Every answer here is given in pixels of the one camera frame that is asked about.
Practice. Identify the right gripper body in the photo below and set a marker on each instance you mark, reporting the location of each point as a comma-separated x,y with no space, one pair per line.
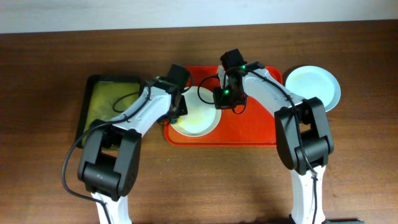
228,98

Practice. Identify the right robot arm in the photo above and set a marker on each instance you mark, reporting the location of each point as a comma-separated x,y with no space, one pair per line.
303,136

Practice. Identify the white cream plate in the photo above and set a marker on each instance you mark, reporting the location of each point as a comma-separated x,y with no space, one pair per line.
201,118

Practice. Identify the green and yellow sponge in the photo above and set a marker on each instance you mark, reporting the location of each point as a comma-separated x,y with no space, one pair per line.
174,120

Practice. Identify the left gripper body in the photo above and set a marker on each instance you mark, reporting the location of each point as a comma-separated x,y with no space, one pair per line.
175,112

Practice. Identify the light blue plate top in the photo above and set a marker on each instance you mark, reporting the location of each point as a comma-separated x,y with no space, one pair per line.
312,81

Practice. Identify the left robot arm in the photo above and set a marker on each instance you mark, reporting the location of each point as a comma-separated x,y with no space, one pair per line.
110,160

